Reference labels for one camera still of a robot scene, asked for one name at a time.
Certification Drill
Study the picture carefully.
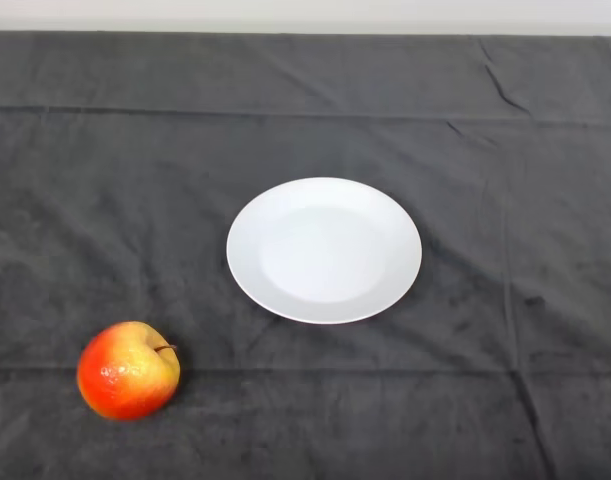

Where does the red and yellow apple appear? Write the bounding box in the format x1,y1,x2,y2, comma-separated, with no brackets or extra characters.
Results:
76,320,182,422

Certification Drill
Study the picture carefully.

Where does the white round plate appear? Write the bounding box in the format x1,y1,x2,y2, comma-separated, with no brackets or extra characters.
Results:
225,176,423,325

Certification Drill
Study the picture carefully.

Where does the black cloth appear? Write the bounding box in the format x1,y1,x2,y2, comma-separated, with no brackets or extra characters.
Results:
0,30,611,480

